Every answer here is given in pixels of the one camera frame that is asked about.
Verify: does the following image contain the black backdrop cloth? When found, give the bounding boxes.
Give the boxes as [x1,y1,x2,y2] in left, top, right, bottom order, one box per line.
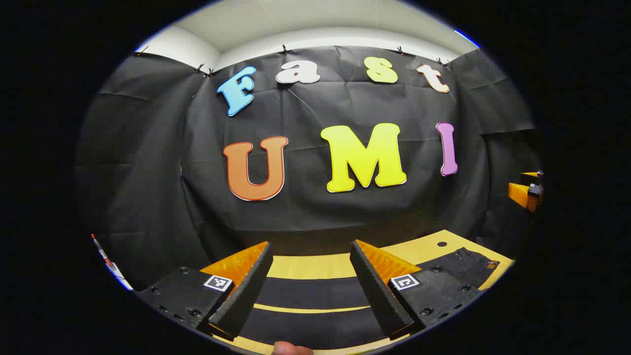
[74,44,543,291]

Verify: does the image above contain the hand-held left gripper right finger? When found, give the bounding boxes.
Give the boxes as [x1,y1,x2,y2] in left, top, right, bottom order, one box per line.
[351,240,481,341]

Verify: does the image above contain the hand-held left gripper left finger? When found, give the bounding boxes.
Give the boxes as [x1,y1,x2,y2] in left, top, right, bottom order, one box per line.
[138,242,274,340]

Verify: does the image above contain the white side table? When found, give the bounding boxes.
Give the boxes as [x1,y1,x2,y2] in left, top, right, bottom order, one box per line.
[105,261,135,291]

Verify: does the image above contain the black jeans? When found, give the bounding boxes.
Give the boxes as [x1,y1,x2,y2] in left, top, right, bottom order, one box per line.
[237,247,499,351]

